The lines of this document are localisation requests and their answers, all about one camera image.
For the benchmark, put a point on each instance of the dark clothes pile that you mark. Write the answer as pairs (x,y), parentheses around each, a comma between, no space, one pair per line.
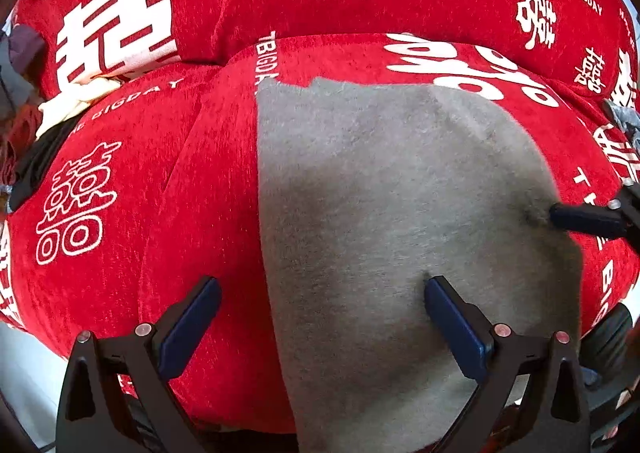
(20,53)

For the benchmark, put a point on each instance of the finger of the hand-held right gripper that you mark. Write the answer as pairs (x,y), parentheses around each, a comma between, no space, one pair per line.
(580,217)

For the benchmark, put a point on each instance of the cream cloth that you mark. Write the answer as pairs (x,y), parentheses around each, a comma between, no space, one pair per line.
(65,108)

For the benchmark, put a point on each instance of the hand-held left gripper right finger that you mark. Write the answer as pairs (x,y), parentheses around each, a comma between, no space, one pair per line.
(457,333)

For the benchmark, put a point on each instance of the grey knit sweater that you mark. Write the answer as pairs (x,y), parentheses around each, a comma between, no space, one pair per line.
(375,208)

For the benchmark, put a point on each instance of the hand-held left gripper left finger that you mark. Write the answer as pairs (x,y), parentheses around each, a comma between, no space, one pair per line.
(190,328)

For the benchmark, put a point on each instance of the black cloth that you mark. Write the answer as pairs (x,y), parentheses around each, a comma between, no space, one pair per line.
(35,163)

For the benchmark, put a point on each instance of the blue-grey crumpled cloth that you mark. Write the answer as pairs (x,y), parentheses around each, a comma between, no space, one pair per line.
(625,120)

